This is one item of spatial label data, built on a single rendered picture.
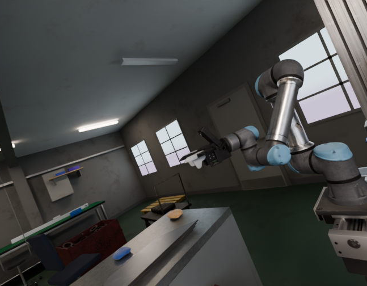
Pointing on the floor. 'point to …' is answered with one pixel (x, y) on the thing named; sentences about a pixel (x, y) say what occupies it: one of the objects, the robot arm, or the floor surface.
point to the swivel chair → (77, 266)
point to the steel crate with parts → (93, 242)
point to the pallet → (164, 202)
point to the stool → (21, 272)
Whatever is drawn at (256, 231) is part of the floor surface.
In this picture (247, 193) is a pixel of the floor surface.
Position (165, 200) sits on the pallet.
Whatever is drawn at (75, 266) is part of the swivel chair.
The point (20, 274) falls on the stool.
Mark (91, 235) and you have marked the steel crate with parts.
